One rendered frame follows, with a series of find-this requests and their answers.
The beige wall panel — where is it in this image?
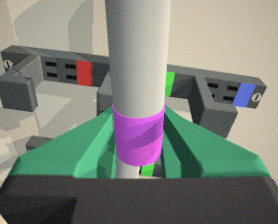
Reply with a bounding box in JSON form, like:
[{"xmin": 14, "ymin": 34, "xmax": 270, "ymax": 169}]
[{"xmin": 0, "ymin": 0, "xmax": 278, "ymax": 187}]

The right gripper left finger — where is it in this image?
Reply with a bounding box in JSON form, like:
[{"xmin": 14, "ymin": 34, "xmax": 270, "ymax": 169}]
[{"xmin": 5, "ymin": 105, "xmax": 117, "ymax": 179}]

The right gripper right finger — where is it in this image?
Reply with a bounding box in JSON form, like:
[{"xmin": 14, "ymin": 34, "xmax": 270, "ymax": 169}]
[{"xmin": 160, "ymin": 105, "xmax": 272, "ymax": 178}]

